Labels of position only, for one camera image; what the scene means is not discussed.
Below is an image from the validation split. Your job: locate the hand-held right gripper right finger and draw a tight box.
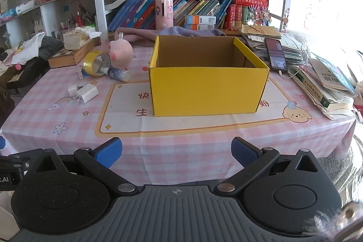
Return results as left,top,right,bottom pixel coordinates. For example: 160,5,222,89
215,137,322,194

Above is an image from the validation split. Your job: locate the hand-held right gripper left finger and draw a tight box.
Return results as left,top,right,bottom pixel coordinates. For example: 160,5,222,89
27,137,140,194

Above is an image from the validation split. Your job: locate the yellow cardboard box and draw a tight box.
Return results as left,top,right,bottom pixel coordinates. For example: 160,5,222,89
149,35,270,117

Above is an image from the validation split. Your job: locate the small starry blue bottle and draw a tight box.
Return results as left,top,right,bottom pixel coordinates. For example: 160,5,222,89
107,66,131,82

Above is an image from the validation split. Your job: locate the pink plush pig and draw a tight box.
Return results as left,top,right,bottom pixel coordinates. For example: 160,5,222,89
108,32,134,70

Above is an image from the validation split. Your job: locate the pink checked tablecloth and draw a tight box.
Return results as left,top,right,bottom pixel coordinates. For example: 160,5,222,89
0,41,356,186

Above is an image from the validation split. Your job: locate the white cloth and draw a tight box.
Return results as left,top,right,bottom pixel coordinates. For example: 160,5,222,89
4,32,46,64

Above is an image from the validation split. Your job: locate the black smartphone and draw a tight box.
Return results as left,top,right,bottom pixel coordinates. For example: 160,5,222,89
264,38,289,72

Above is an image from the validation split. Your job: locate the wooden tray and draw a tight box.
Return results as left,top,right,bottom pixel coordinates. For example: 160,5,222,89
48,37,102,68

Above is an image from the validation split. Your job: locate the stack of worn books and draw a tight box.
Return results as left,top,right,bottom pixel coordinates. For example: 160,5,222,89
289,52,358,120

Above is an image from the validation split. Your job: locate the fluffy grey trim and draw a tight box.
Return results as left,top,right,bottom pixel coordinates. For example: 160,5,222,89
302,201,363,242

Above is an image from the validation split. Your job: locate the dark cloth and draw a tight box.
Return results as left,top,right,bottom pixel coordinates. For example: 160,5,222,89
0,36,64,118

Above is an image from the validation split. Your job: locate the stack of papers and booklets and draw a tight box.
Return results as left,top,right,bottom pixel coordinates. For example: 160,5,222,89
242,32,312,67

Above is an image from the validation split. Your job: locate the tissue pack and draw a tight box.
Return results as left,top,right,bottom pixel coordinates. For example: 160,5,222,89
63,27,101,50

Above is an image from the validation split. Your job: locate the brown kraft notebook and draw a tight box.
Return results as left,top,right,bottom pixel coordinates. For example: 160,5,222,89
241,24,282,39

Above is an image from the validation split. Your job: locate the orange white small carton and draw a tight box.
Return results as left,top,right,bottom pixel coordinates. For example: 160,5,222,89
186,24,214,31
185,15,216,25

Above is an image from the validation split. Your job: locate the red boxed book set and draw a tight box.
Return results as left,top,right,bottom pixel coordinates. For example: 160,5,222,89
225,4,250,31

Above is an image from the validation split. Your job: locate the pink and purple cloth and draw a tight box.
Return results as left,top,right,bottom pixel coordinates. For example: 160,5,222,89
117,27,227,47

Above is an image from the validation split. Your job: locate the cluster of pens and tools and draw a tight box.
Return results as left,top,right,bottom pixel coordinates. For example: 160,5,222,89
59,4,96,31

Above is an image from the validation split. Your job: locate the colourful acrylic figure stand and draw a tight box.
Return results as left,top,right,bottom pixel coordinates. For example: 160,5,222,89
247,4,272,26

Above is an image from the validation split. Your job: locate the white side shelf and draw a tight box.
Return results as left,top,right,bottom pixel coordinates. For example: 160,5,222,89
0,0,95,41

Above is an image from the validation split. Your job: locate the row of blue spined books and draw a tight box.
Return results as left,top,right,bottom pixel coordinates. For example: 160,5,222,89
108,0,233,32

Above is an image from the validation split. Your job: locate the pink cartoon box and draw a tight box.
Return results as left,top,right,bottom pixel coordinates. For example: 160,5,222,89
155,0,174,30

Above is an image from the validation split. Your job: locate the white charging cable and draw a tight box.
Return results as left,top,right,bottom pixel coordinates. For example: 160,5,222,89
279,64,308,78

